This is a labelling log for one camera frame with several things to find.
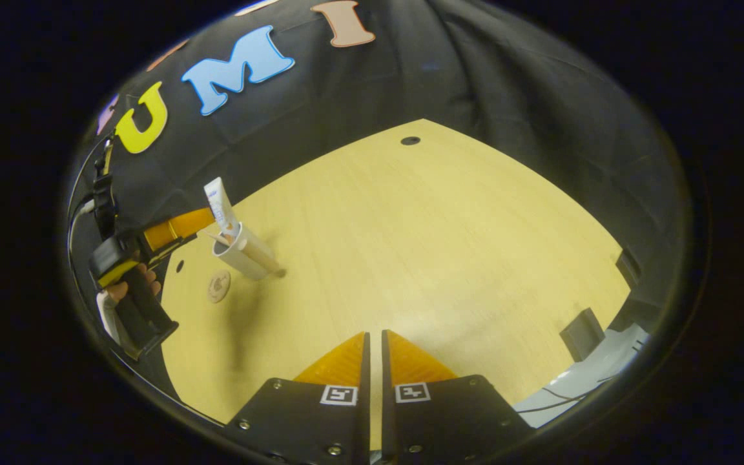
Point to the white toothpaste tube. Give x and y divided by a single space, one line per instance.
220 203

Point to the light wooden desktop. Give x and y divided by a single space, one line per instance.
423 245

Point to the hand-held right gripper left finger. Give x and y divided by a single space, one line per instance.
307 420

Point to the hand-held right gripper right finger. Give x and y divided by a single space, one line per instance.
449 420

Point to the black backdrop cloth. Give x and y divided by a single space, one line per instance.
475 84

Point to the pale wooden toothbrush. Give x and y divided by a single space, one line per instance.
219 239

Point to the small black block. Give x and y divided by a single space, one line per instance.
582 336

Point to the round wooden coaster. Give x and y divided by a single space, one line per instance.
219 286

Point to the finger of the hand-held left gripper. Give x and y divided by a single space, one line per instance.
117 273
178 227

